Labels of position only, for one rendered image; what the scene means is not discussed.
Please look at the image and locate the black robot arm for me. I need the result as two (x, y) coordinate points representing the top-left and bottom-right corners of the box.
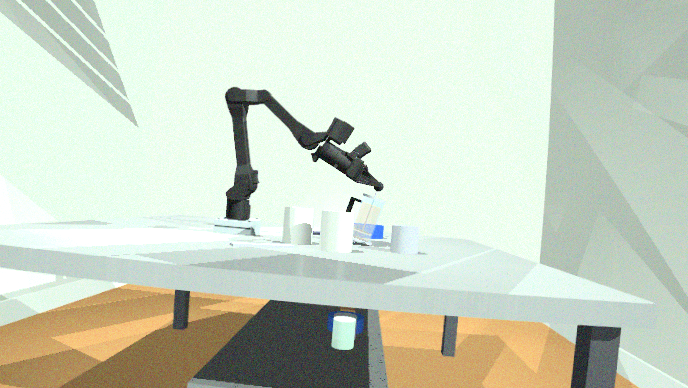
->
(223, 86), (355, 221)

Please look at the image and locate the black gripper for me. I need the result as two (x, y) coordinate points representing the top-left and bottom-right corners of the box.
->
(331, 149), (382, 187)

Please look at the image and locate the pale green cylinder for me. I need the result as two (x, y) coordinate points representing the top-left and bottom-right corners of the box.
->
(331, 316), (356, 350)

